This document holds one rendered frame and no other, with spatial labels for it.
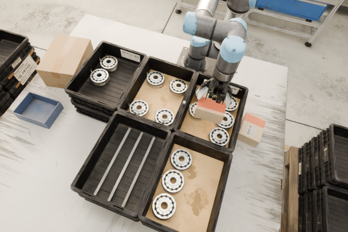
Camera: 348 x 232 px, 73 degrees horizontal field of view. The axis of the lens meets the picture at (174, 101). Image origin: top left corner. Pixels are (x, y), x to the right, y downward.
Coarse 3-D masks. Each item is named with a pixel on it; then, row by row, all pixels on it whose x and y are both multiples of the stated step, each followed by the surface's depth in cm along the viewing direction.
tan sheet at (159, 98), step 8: (168, 80) 141; (144, 88) 137; (152, 88) 137; (160, 88) 137; (168, 88) 138; (136, 96) 133; (144, 96) 134; (152, 96) 134; (160, 96) 134; (168, 96) 135; (176, 96) 135; (152, 104) 131; (160, 104) 131; (168, 104) 132; (176, 104) 132; (152, 112) 128; (176, 112) 129
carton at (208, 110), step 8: (200, 104) 99; (208, 104) 99; (216, 104) 99; (224, 104) 100; (200, 112) 100; (208, 112) 98; (216, 112) 97; (224, 112) 97; (208, 120) 103; (216, 120) 101
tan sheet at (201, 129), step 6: (192, 102) 134; (186, 114) 129; (234, 114) 131; (186, 120) 127; (192, 120) 127; (204, 120) 128; (234, 120) 129; (186, 126) 125; (192, 126) 125; (198, 126) 126; (204, 126) 126; (210, 126) 126; (186, 132) 123; (192, 132) 124; (198, 132) 124; (204, 132) 124; (228, 132) 125; (204, 138) 122
